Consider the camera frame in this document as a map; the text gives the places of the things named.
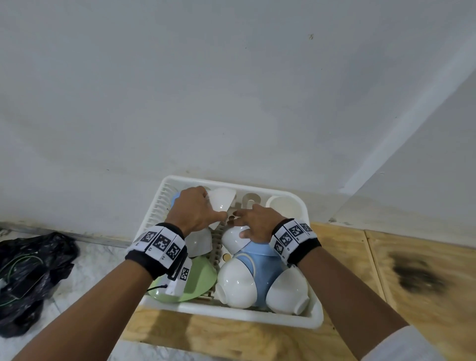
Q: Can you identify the person's right hand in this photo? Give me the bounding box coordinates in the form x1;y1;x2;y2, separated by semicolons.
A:
232;203;289;245

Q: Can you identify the person's left hand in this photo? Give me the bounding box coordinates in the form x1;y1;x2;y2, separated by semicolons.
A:
165;185;228;238

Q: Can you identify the person's right forearm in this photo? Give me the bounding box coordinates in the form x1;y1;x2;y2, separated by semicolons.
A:
296;245;410;361

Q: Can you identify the person's left forearm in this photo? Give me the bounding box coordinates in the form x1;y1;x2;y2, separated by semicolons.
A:
12;258;165;361

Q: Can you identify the beige slotted rack insert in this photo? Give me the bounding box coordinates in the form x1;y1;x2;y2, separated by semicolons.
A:
201;193;263;299

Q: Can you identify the light blue bowl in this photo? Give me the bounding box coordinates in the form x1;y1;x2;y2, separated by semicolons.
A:
234;241;284;310

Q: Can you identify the white cup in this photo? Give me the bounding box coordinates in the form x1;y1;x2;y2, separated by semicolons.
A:
266;196;297;221

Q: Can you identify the black wristband with marker tags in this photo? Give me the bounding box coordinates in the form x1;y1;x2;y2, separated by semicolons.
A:
125;222;193;295
268;218;322;269

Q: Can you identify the light green plate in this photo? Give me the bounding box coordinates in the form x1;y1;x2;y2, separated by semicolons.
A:
148;256;218;303

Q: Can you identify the white plastic dish rack basket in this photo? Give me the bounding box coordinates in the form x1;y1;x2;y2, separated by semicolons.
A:
139;175;324;330

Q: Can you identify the white sleeve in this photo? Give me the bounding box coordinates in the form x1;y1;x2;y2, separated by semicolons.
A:
358;325;444;361

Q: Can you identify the black plastic bag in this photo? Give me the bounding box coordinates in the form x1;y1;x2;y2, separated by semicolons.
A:
0;232;81;338

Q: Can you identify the green cable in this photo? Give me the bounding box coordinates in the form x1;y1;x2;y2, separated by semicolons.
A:
0;252;44;309

